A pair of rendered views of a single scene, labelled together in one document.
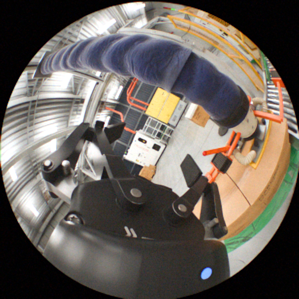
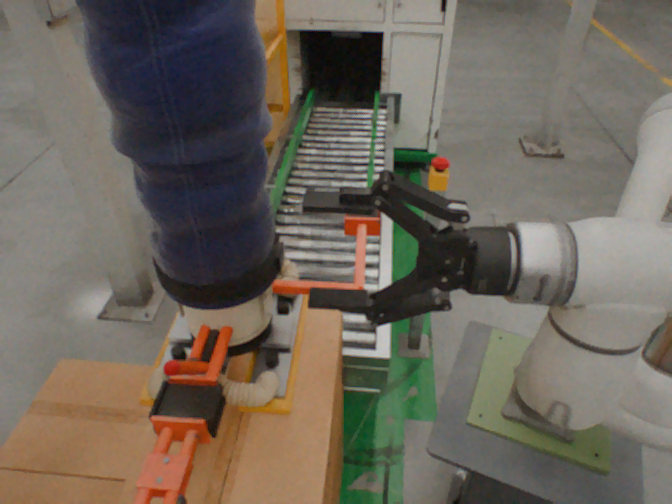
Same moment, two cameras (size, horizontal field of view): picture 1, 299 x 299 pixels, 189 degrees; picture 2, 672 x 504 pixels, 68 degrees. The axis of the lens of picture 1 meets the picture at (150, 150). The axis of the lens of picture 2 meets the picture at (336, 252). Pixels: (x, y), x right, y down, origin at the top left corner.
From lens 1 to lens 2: 59 cm
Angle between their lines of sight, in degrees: 99
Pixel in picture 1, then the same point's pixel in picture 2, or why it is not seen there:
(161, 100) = not seen: outside the picture
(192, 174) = (359, 296)
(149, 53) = (250, 65)
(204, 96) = (233, 216)
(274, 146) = (304, 374)
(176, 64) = (254, 129)
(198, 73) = (256, 166)
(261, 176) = (293, 453)
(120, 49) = not seen: outside the picture
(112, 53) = not seen: outside the picture
